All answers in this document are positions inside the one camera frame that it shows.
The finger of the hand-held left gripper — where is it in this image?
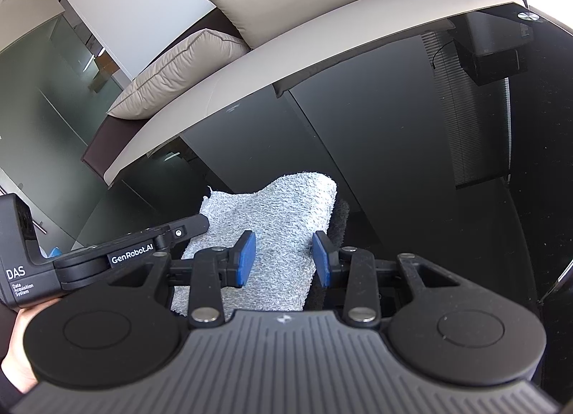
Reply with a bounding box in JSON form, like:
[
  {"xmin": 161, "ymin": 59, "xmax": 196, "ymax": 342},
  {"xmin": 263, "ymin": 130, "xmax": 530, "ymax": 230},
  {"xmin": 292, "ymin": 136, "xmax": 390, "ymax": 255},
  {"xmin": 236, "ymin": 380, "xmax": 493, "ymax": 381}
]
[{"xmin": 168, "ymin": 213, "xmax": 211, "ymax": 247}]

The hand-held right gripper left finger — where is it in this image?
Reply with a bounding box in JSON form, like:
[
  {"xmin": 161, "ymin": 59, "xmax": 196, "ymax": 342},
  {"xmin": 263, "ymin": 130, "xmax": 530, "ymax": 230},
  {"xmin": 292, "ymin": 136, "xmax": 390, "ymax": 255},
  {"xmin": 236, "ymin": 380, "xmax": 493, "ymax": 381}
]
[{"xmin": 107, "ymin": 230, "xmax": 257, "ymax": 330}]

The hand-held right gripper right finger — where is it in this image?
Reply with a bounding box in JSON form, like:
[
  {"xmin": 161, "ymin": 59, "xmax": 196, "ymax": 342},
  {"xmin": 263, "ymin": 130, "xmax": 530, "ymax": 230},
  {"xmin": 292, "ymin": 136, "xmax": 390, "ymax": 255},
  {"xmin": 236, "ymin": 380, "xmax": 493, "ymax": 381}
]
[{"xmin": 312, "ymin": 230, "xmax": 464, "ymax": 325}]

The grey fluffy towel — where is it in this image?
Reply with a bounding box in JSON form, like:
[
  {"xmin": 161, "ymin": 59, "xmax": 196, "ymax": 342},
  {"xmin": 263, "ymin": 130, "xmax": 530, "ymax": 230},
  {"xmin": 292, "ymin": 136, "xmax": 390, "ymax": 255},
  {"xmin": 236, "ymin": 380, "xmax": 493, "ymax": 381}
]
[{"xmin": 170, "ymin": 171, "xmax": 338, "ymax": 319}]

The person's left hand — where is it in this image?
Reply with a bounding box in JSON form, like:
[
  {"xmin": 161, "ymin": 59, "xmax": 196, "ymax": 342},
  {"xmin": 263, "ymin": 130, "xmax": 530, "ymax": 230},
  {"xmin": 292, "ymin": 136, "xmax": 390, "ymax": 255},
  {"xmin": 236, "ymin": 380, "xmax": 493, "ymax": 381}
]
[{"xmin": 1, "ymin": 298, "xmax": 60, "ymax": 391}]

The small beige pillow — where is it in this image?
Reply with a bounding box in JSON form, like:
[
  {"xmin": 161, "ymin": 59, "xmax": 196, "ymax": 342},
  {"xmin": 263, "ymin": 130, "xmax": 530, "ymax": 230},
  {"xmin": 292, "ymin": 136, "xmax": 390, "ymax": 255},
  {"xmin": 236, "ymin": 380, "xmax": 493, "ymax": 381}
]
[{"xmin": 107, "ymin": 28, "xmax": 250, "ymax": 121}]

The dark brown sofa beige seat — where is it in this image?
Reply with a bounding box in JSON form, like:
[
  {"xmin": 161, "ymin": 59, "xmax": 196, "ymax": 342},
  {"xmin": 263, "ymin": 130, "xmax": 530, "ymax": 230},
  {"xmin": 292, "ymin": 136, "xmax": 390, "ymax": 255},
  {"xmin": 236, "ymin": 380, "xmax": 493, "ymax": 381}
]
[{"xmin": 81, "ymin": 0, "xmax": 530, "ymax": 186}]

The white cabinet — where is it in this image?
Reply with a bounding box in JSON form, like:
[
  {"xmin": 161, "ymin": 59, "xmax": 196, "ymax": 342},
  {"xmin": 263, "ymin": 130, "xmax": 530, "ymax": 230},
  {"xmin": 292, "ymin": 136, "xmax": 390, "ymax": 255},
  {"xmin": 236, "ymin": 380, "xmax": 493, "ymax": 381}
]
[{"xmin": 47, "ymin": 0, "xmax": 216, "ymax": 80}]

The black box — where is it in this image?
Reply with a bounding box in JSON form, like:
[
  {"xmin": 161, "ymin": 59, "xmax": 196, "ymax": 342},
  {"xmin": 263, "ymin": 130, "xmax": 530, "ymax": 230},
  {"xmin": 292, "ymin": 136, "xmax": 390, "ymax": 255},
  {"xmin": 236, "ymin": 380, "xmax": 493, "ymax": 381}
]
[{"xmin": 454, "ymin": 16, "xmax": 536, "ymax": 86}]

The black cable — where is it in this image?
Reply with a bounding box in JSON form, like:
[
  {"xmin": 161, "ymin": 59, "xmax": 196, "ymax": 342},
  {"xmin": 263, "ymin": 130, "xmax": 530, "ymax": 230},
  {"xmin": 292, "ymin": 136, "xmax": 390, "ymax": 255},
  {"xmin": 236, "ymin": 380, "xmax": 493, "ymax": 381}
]
[{"xmin": 431, "ymin": 40, "xmax": 454, "ymax": 69}]

